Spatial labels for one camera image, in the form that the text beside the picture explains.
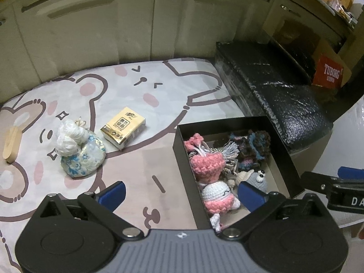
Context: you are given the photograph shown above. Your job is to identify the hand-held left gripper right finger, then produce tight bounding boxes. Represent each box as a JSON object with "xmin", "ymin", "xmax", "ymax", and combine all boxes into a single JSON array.
[{"xmin": 220, "ymin": 181, "xmax": 334, "ymax": 241}]

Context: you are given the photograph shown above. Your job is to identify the black cardboard box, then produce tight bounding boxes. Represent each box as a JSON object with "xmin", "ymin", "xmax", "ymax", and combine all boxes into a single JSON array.
[{"xmin": 173, "ymin": 116, "xmax": 305, "ymax": 229}]

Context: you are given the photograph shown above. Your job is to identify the grey crochet toy with eyes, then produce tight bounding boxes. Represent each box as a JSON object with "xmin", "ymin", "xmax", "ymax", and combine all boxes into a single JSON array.
[{"xmin": 227, "ymin": 168, "xmax": 269, "ymax": 194}]

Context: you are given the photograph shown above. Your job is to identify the black wrapped long box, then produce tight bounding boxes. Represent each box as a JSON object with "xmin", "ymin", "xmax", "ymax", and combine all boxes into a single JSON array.
[{"xmin": 214, "ymin": 41, "xmax": 334, "ymax": 155}]

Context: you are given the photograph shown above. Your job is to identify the light wooden block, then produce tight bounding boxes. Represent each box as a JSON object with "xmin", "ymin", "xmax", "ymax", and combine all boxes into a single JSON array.
[{"xmin": 2, "ymin": 126, "xmax": 22, "ymax": 164}]

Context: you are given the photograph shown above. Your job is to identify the pink white crochet doll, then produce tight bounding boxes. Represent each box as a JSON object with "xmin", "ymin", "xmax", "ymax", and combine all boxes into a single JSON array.
[{"xmin": 183, "ymin": 133, "xmax": 242, "ymax": 232}]

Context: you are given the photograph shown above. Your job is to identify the white textured container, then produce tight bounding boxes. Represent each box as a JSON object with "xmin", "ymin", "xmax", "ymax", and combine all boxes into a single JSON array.
[{"xmin": 311, "ymin": 91, "xmax": 364, "ymax": 229}]

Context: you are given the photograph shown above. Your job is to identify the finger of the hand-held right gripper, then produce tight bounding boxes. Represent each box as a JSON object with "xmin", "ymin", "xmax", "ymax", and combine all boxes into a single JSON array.
[
  {"xmin": 301, "ymin": 171, "xmax": 364, "ymax": 195},
  {"xmin": 338, "ymin": 166, "xmax": 364, "ymax": 181}
]

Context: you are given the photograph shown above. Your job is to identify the white yarn ball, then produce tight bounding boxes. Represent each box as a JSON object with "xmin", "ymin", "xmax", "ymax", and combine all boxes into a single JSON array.
[{"xmin": 57, "ymin": 118, "xmax": 87, "ymax": 157}]

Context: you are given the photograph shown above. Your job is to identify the grey braided rope bundle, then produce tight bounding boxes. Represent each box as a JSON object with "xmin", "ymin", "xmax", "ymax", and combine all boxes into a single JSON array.
[{"xmin": 188, "ymin": 141, "xmax": 242, "ymax": 182}]

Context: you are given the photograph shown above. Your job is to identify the blue floral fabric pouch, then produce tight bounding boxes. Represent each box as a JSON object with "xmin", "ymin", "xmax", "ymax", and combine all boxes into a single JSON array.
[{"xmin": 60, "ymin": 135, "xmax": 106, "ymax": 178}]

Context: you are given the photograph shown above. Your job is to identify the foil snack packets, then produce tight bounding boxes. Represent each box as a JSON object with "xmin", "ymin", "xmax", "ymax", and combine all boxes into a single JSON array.
[{"xmin": 327, "ymin": 0, "xmax": 356, "ymax": 26}]

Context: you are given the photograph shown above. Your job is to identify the dark brown blue crochet piece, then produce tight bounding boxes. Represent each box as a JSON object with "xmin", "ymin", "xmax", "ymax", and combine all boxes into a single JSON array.
[{"xmin": 227, "ymin": 130, "xmax": 272, "ymax": 174}]

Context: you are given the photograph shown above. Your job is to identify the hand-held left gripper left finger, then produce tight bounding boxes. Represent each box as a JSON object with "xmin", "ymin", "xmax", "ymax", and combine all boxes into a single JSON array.
[{"xmin": 31, "ymin": 181, "xmax": 143, "ymax": 241}]

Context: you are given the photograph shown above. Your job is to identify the cream cabinet door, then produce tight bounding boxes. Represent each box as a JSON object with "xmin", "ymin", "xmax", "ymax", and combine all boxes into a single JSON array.
[
  {"xmin": 14, "ymin": 0, "xmax": 177, "ymax": 83},
  {"xmin": 0, "ymin": 4, "xmax": 43, "ymax": 106},
  {"xmin": 155, "ymin": 0, "xmax": 276, "ymax": 60},
  {"xmin": 262, "ymin": 0, "xmax": 342, "ymax": 50}
]

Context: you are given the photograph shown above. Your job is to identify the bear printed blanket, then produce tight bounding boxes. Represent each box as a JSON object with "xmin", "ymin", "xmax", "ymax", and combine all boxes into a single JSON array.
[{"xmin": 0, "ymin": 58, "xmax": 248, "ymax": 273}]

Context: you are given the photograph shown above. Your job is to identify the yellow tissue packet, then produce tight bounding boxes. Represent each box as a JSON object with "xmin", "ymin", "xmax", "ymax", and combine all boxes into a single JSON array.
[{"xmin": 100, "ymin": 106, "xmax": 147, "ymax": 150}]

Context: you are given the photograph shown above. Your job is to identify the brown cardboard box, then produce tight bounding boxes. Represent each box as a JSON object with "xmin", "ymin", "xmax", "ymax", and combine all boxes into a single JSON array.
[{"xmin": 262, "ymin": 17, "xmax": 323, "ymax": 73}]

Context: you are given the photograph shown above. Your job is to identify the red cardboard box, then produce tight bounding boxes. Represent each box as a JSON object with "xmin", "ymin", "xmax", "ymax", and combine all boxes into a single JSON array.
[{"xmin": 312, "ymin": 53, "xmax": 344, "ymax": 88}]

